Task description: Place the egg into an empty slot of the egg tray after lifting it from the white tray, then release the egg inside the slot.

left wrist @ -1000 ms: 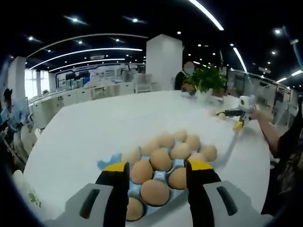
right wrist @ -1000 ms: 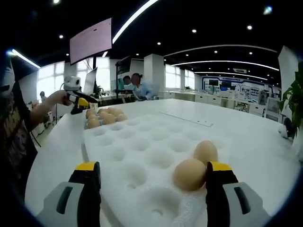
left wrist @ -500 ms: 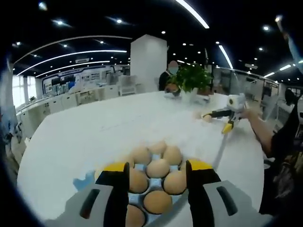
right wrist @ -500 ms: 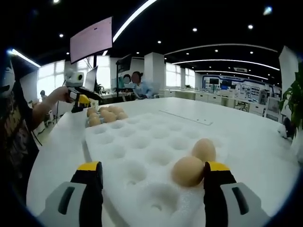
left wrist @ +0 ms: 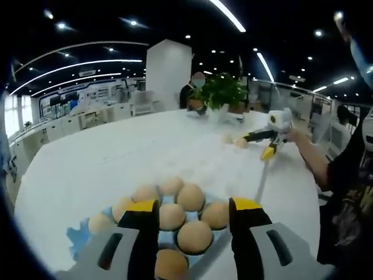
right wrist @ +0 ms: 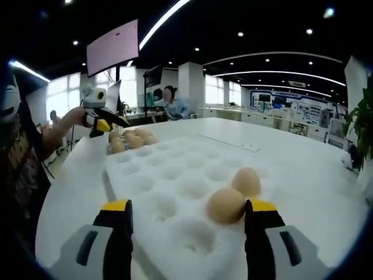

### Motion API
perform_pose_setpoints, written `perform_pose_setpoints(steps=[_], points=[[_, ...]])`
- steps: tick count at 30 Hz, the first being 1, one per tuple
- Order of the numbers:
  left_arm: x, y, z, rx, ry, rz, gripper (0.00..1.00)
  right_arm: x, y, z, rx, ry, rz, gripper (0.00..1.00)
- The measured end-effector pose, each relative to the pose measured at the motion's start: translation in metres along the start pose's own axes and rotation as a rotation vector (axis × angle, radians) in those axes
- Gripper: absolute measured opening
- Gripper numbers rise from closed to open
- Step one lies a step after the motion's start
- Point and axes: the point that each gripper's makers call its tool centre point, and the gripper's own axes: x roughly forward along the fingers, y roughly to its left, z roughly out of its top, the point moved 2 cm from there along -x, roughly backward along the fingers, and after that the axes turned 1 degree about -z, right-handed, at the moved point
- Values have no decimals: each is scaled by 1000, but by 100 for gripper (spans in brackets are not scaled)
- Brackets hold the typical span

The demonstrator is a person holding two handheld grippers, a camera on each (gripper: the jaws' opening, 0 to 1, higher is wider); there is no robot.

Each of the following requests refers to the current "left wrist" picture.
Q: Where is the short ceiling light strip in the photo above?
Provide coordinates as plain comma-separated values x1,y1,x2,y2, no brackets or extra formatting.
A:
256,51,275,83

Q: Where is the white table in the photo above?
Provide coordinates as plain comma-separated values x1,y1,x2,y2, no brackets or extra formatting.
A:
14,109,321,263

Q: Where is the person's right hand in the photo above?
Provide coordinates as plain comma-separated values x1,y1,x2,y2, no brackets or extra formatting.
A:
284,128,307,146

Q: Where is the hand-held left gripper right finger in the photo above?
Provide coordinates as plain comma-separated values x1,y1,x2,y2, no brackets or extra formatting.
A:
228,197,336,280

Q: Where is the cluster of brown eggs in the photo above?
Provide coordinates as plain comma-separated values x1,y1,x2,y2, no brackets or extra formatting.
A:
88,176,231,280

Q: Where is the white foam egg holder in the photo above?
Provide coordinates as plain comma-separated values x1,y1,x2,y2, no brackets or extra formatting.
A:
157,131,272,205

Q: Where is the white mesh office chair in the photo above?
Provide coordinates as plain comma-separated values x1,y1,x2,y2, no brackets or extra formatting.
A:
131,89,161,117

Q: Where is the green potted plant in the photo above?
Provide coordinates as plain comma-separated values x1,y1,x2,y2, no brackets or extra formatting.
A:
188,73,251,123

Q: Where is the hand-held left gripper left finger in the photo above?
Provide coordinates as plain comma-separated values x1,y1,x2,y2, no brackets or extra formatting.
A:
57,199,160,280

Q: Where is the blue egg tray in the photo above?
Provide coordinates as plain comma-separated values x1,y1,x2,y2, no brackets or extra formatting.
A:
66,192,234,280

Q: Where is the white cabinet row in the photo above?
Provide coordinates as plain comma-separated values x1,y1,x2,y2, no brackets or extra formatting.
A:
11,101,135,146

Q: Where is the long ceiling light strip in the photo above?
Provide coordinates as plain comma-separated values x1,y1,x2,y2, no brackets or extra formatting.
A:
209,0,248,33

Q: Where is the white chest-worn device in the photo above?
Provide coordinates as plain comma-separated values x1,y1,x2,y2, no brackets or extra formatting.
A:
361,109,373,154

